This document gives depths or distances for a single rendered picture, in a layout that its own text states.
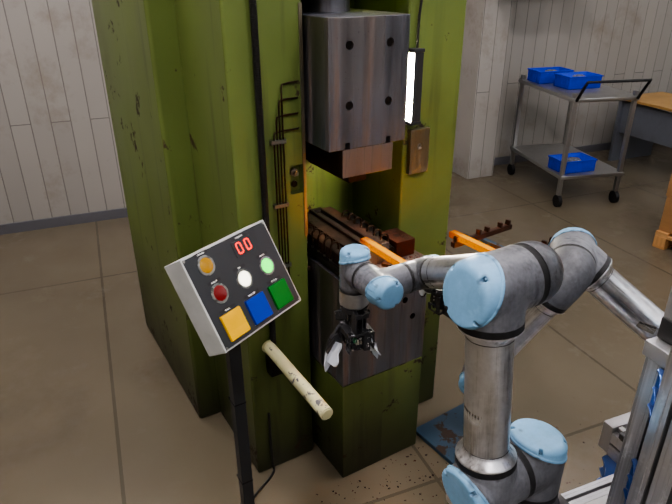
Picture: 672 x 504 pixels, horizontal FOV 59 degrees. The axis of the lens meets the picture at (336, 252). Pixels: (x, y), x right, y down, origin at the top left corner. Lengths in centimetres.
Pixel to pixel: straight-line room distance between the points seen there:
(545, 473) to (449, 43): 154
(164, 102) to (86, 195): 305
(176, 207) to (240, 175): 51
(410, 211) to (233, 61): 93
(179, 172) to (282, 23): 75
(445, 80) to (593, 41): 478
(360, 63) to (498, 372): 113
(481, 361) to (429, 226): 144
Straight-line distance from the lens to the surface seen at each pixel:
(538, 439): 129
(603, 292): 162
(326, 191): 252
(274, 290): 177
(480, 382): 109
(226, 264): 169
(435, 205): 244
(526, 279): 102
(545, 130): 685
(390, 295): 132
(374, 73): 194
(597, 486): 171
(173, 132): 230
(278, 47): 192
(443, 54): 228
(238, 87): 188
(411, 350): 240
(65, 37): 499
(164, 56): 225
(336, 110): 188
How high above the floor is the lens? 189
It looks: 26 degrees down
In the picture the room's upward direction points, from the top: straight up
